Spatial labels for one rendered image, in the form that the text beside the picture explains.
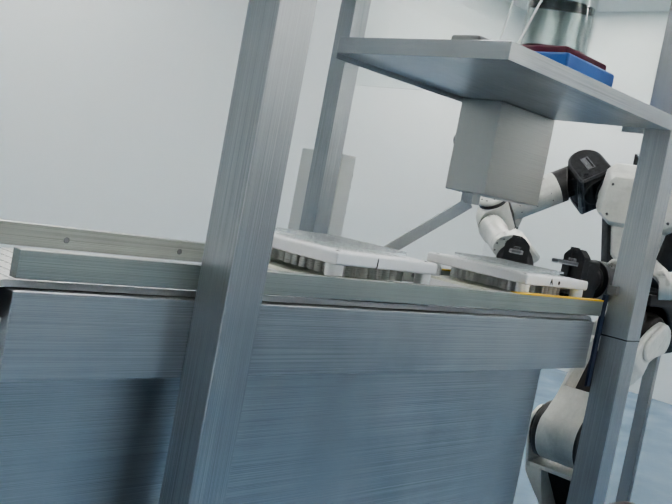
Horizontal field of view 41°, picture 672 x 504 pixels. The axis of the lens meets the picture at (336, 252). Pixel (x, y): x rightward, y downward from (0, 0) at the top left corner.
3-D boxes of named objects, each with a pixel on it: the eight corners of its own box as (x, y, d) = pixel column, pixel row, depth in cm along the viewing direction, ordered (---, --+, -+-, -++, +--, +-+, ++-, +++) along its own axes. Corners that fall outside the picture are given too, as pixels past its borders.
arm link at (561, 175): (550, 194, 258) (594, 177, 258) (564, 215, 252) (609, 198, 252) (547, 166, 250) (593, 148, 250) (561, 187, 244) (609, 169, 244)
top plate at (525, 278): (526, 284, 172) (528, 274, 172) (425, 260, 189) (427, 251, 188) (587, 291, 190) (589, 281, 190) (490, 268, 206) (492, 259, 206)
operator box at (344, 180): (300, 235, 276) (316, 150, 274) (340, 244, 264) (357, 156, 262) (286, 233, 271) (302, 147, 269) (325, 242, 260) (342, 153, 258)
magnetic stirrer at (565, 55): (523, 102, 208) (531, 63, 207) (608, 108, 193) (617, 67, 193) (473, 83, 193) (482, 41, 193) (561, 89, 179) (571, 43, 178)
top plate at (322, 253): (333, 249, 168) (336, 238, 168) (436, 275, 151) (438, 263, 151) (232, 237, 151) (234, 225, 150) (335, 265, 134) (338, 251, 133)
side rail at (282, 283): (593, 314, 193) (596, 299, 193) (600, 316, 192) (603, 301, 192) (8, 275, 97) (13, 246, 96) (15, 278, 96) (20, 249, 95)
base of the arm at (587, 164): (558, 203, 258) (586, 180, 261) (593, 225, 250) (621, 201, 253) (555, 166, 247) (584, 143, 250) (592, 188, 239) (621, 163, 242)
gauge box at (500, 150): (499, 200, 214) (515, 116, 212) (537, 206, 206) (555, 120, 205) (444, 188, 198) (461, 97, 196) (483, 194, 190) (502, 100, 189)
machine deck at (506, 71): (515, 120, 212) (518, 104, 212) (670, 135, 186) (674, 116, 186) (335, 58, 167) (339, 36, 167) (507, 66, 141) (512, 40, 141)
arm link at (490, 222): (484, 232, 232) (465, 204, 249) (494, 266, 236) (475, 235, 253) (524, 218, 231) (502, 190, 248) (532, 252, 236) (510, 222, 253)
